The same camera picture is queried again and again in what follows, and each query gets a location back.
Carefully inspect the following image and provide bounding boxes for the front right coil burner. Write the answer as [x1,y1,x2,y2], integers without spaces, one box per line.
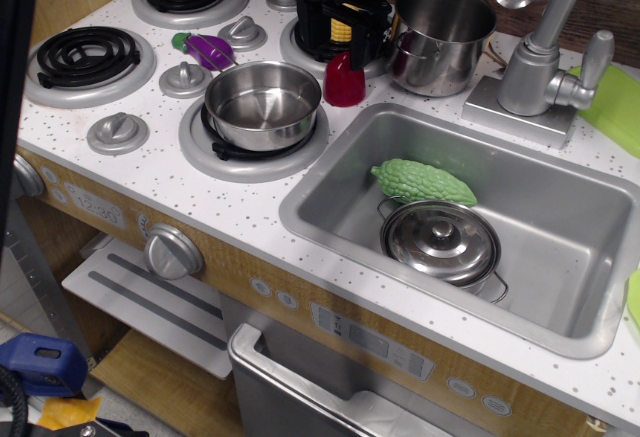
[178,99,331,184]

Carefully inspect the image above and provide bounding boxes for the green cutting board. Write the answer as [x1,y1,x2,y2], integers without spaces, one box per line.
[578,65,639,158]

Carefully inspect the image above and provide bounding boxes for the black camera-side pole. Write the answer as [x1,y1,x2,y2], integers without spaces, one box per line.
[0,0,42,278]

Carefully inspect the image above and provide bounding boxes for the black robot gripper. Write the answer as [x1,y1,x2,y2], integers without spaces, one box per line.
[295,0,391,70]

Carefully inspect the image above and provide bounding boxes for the back right coil burner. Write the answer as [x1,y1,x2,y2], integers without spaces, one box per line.
[279,17,386,80]

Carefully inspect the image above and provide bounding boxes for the purple toy eggplant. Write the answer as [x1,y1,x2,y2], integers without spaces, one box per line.
[171,32,237,71]

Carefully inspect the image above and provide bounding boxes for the small lidded steel pot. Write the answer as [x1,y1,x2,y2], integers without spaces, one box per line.
[376,196,509,304]

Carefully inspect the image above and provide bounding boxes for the green object at right edge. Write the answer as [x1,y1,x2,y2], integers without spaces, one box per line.
[626,269,640,328]

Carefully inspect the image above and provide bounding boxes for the front left coil burner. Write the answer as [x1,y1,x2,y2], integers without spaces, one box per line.
[24,26,156,109]

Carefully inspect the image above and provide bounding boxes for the green toy bitter gourd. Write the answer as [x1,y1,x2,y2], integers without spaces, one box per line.
[370,158,478,207]

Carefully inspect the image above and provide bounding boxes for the silver stove knob upper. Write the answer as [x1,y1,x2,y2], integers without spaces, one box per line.
[217,16,267,52]

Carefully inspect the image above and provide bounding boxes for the small steel pan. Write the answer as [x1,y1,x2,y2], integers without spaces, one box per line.
[204,61,322,152]

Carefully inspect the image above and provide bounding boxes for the silver toy faucet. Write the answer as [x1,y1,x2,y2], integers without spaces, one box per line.
[462,0,615,149]

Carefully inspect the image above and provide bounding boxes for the grey toy sink basin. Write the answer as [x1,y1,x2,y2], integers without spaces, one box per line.
[279,103,639,359]

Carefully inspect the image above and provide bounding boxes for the red toy sweet potato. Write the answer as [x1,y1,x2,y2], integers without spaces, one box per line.
[323,51,366,108]

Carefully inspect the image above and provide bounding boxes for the white oven shelf panel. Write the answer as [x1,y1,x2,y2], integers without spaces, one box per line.
[62,240,231,380]

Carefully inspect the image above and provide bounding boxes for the blue clamp tool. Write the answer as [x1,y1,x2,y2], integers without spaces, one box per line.
[1,333,89,397]

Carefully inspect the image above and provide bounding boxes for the large silver oven dial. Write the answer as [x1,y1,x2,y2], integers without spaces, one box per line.
[144,224,204,280]

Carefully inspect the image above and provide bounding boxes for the silver dial at left edge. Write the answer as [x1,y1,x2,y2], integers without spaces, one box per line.
[12,153,45,197]

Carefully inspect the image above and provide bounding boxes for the silver stove knob front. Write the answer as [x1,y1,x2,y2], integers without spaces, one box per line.
[87,112,150,155]

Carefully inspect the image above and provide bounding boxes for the tall steel pot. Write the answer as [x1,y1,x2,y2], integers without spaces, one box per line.
[385,0,497,97]

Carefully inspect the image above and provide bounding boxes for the grey dishwasher door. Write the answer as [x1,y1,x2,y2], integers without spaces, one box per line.
[223,300,485,436]

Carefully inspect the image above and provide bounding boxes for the yellow toy corn cob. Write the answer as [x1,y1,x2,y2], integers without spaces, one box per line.
[330,18,352,44]

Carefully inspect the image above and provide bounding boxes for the silver stove knob middle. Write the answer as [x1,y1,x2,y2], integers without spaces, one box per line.
[159,62,212,99]

